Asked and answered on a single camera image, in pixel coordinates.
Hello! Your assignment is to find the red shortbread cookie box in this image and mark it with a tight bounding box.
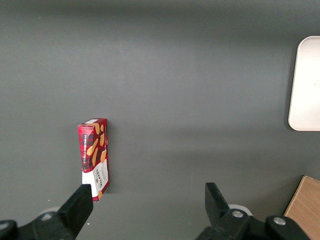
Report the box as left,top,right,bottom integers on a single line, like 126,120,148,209
76,117,110,203

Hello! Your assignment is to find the wooden drawer cabinet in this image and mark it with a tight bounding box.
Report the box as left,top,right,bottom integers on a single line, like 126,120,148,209
283,174,320,240

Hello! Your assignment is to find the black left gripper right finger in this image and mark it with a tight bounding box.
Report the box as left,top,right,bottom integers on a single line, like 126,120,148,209
197,182,315,240

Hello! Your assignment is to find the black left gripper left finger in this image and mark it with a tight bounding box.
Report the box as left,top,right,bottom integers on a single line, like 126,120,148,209
0,183,94,240

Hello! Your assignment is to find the white rectangular tray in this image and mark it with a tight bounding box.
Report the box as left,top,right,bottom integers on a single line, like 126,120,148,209
287,35,320,132

